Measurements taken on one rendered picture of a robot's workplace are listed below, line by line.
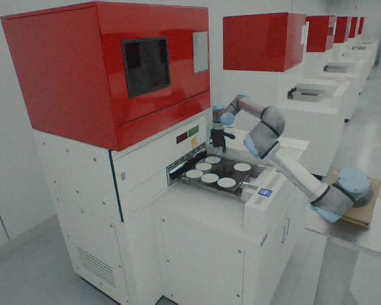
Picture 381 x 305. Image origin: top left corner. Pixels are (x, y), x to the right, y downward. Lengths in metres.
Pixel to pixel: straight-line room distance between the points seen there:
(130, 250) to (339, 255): 1.09
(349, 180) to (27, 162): 2.44
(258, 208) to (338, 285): 0.73
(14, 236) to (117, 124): 1.97
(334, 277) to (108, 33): 1.63
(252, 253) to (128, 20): 1.14
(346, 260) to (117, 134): 1.30
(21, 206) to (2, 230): 0.23
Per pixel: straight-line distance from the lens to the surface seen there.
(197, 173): 1.68
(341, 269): 1.75
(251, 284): 1.52
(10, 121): 2.67
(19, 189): 2.83
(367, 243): 1.47
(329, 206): 1.33
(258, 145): 1.28
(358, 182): 1.34
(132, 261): 1.66
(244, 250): 1.39
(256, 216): 1.31
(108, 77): 1.17
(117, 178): 1.35
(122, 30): 1.23
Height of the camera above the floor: 1.70
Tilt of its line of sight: 24 degrees down
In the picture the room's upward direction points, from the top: 3 degrees counter-clockwise
